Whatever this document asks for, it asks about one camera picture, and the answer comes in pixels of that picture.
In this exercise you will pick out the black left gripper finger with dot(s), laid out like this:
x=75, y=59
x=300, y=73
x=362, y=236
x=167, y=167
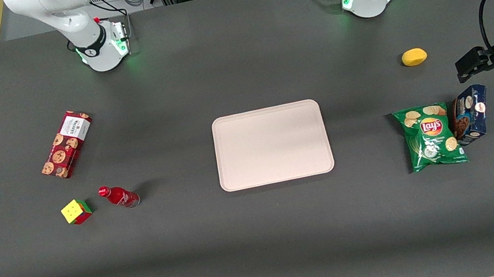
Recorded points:
x=477, y=54
x=466, y=69

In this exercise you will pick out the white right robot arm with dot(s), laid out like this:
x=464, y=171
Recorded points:
x=95, y=48

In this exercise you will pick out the red tartan cookie box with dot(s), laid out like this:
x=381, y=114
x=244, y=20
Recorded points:
x=66, y=145

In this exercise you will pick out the dark blue cookie box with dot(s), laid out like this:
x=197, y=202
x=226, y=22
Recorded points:
x=471, y=114

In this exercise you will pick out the beige plastic tray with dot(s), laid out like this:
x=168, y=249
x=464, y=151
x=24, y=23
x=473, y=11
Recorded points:
x=272, y=144

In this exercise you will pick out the green lays chips bag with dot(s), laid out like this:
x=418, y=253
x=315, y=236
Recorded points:
x=431, y=139

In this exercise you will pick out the red coke bottle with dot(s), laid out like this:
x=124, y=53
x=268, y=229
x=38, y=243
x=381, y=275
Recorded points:
x=121, y=196

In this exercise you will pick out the yellow lemon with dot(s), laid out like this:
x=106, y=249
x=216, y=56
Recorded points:
x=414, y=57

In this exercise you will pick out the dark grey table cover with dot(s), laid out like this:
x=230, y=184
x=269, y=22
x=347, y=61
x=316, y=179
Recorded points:
x=264, y=237

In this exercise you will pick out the rubik's cube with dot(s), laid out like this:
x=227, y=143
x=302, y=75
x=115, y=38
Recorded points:
x=75, y=211

